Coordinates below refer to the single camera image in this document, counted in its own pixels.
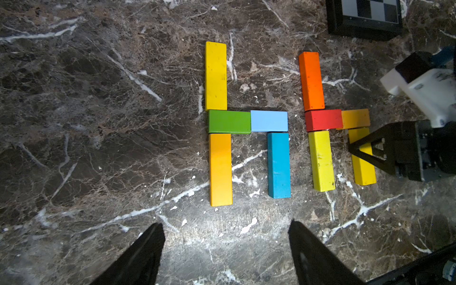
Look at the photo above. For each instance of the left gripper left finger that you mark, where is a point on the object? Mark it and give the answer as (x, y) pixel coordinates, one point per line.
(139, 264)

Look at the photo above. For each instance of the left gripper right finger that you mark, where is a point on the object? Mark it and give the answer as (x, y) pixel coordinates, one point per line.
(314, 263)

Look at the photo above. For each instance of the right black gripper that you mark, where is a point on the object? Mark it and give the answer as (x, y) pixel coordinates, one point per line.
(393, 149)

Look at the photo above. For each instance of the yellow short block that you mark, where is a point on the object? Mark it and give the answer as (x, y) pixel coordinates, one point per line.
(358, 118)

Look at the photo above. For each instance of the yellow long block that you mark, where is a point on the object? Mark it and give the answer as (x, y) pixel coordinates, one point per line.
(322, 161)
(216, 76)

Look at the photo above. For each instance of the red short block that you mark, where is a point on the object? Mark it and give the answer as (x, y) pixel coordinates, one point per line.
(321, 120)

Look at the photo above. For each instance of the teal long block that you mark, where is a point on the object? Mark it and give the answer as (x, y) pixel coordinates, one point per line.
(279, 178)

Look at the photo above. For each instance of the orange block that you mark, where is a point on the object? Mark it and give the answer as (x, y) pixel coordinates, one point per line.
(312, 87)

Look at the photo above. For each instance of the yellow-orange long block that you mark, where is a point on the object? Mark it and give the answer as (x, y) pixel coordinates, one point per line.
(221, 189)

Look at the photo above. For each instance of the light blue short block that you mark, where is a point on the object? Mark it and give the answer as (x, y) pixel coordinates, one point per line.
(267, 121)

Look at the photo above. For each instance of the green short block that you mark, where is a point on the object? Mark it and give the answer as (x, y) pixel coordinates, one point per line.
(229, 122)

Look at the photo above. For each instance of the black white checkerboard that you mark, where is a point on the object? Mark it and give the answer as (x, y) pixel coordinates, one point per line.
(365, 19)

